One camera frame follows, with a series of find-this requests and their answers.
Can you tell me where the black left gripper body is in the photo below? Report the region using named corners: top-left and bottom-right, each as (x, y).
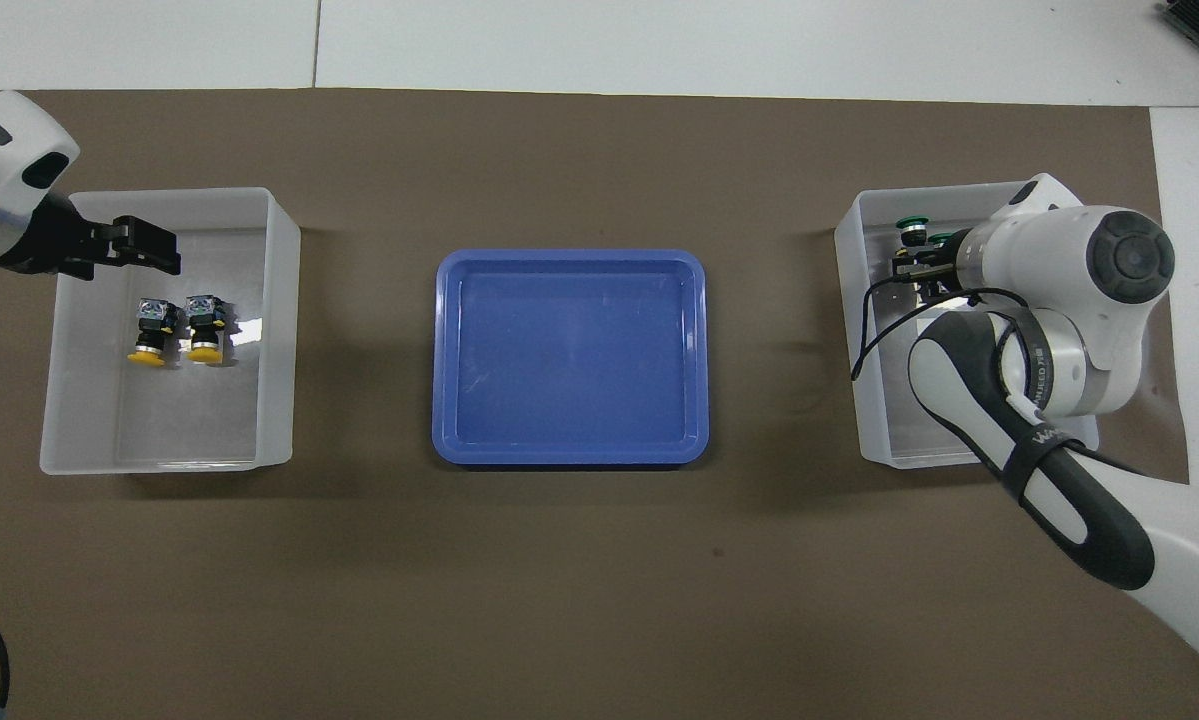
top-left (0, 190), bottom-right (112, 283)

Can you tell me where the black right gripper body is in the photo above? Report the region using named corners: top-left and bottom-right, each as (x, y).
top-left (892, 246), bottom-right (964, 306)

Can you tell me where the yellow push button switch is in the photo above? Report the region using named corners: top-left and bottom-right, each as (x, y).
top-left (185, 293), bottom-right (229, 365)
top-left (126, 297), bottom-right (181, 367)

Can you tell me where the translucent white plastic box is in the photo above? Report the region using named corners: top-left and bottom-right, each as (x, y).
top-left (834, 180), bottom-right (1101, 471)
top-left (39, 187), bottom-right (302, 476)

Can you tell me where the blue plastic tray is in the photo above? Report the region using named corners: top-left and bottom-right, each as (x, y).
top-left (431, 248), bottom-right (710, 467)

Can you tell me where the brown paper table mat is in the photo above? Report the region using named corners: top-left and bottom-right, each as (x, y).
top-left (0, 88), bottom-right (1199, 720)

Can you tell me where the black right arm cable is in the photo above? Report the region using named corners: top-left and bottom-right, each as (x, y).
top-left (849, 280), bottom-right (1185, 486)

